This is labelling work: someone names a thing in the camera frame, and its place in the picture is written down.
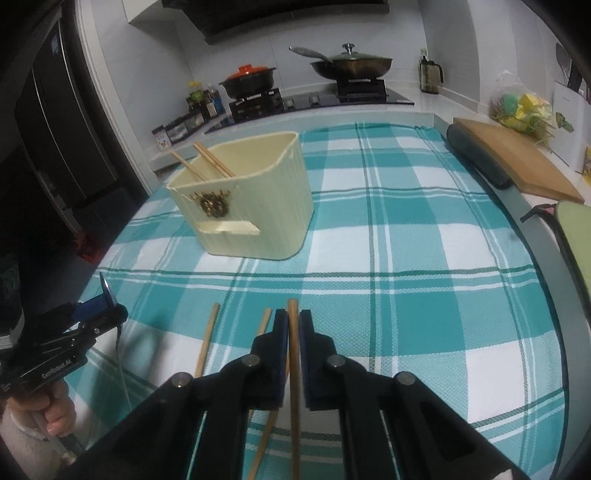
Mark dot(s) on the cream utensil holder box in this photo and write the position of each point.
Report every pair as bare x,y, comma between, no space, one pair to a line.
268,198

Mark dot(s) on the black gas cooktop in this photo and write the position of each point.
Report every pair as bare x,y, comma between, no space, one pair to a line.
304,99

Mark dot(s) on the white wall cabinet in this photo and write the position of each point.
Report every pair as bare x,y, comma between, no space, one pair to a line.
152,11

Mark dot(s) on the dark grey tray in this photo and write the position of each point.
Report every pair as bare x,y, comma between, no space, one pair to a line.
480,157

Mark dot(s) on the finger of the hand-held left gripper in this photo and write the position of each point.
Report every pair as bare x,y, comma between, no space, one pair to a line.
108,321
92,308

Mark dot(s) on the yellow printed cup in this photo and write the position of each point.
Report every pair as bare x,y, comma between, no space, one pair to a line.
587,161

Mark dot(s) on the black range hood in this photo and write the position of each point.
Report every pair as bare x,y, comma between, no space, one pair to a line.
277,18

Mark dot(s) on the grey spatula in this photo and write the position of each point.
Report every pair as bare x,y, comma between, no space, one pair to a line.
564,60

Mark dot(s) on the wok with glass lid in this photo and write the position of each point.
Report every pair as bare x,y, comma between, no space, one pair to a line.
353,64

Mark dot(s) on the green-capped sauce bottle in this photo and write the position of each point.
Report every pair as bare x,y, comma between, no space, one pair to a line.
196,97

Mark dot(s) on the white knife block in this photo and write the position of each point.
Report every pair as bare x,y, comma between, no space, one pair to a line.
572,124

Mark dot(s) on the dark refrigerator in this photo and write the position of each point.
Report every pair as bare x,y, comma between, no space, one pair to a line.
69,138

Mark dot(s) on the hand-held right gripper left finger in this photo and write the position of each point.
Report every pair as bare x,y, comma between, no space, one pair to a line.
280,341

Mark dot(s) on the person's left hand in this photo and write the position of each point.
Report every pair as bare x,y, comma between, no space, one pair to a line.
51,410

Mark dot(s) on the row of spice jars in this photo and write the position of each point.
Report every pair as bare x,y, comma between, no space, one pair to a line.
178,131

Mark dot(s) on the plastic bag of yellow-green items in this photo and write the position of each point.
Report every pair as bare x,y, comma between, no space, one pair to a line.
521,106

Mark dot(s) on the green cutting board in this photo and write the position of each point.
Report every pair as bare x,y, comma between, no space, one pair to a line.
577,230

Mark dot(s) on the dark water pitcher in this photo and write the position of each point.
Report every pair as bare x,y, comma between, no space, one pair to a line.
429,74

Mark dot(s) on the dark sauce bottle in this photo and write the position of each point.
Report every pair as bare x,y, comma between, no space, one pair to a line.
212,101

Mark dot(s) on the wooden cutting board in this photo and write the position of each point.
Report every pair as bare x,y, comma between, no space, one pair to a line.
517,157

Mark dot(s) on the teal plaid tablecloth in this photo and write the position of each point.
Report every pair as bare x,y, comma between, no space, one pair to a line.
392,277

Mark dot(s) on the black pot with orange lid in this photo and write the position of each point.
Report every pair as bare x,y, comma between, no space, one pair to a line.
247,83

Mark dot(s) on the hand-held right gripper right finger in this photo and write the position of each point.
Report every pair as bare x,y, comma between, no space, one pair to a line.
306,350

